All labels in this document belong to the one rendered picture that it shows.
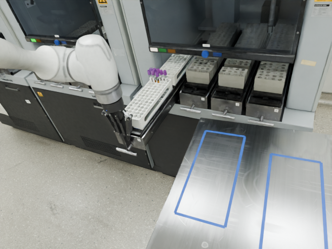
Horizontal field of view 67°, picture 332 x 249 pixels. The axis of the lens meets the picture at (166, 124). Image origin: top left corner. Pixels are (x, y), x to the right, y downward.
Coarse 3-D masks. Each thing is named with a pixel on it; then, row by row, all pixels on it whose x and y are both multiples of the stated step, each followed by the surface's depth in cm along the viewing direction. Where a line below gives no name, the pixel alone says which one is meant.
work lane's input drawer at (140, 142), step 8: (184, 80) 123; (176, 88) 119; (168, 96) 113; (176, 96) 118; (168, 104) 112; (160, 112) 107; (168, 112) 114; (152, 120) 103; (160, 120) 108; (136, 128) 100; (144, 128) 99; (152, 128) 102; (136, 136) 98; (144, 136) 98; (136, 144) 101; (144, 144) 99; (128, 152) 100
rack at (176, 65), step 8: (176, 56) 131; (184, 56) 128; (192, 56) 135; (168, 64) 125; (176, 64) 125; (184, 64) 124; (168, 72) 119; (176, 72) 118; (184, 72) 126; (176, 80) 119
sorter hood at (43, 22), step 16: (16, 0) 133; (32, 0) 128; (48, 0) 123; (64, 0) 119; (80, 0) 115; (16, 16) 142; (32, 16) 136; (48, 16) 131; (64, 16) 126; (80, 16) 121; (96, 16) 117; (32, 32) 145; (48, 32) 139; (64, 32) 133; (80, 32) 128; (96, 32) 123
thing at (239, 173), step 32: (224, 128) 92; (256, 128) 89; (192, 160) 83; (224, 160) 81; (256, 160) 79; (288, 160) 78; (320, 160) 76; (192, 192) 74; (224, 192) 73; (256, 192) 71; (288, 192) 70; (320, 192) 68; (160, 224) 68; (192, 224) 67; (224, 224) 66; (256, 224) 65; (288, 224) 63; (320, 224) 62
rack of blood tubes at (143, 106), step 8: (168, 80) 114; (144, 88) 113; (152, 88) 111; (160, 88) 110; (168, 88) 115; (136, 96) 108; (144, 96) 107; (152, 96) 107; (160, 96) 107; (128, 104) 105; (136, 104) 106; (144, 104) 104; (152, 104) 102; (160, 104) 109; (128, 112) 102; (136, 112) 100; (144, 112) 99; (152, 112) 104; (136, 120) 96; (144, 120) 104
